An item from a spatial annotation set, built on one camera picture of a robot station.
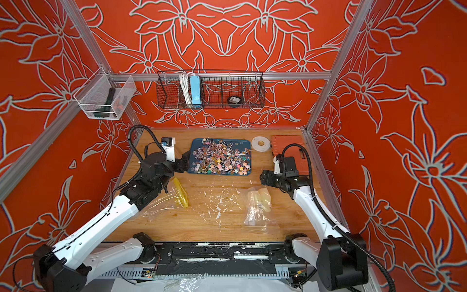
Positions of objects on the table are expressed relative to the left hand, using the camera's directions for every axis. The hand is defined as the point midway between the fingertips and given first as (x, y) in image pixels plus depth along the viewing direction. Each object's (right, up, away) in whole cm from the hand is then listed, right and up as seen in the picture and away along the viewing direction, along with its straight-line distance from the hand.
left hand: (181, 149), depth 74 cm
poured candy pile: (+14, -5, +24) cm, 28 cm away
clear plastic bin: (-44, +27, +17) cm, 54 cm away
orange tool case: (+49, +3, +31) cm, 58 cm away
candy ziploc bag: (-6, -24, +10) cm, 26 cm away
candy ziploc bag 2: (+33, -25, +4) cm, 42 cm away
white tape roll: (+40, +3, +36) cm, 54 cm away
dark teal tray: (-2, +3, +37) cm, 37 cm away
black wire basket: (+13, +33, +23) cm, 42 cm away
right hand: (+39, -13, +10) cm, 42 cm away
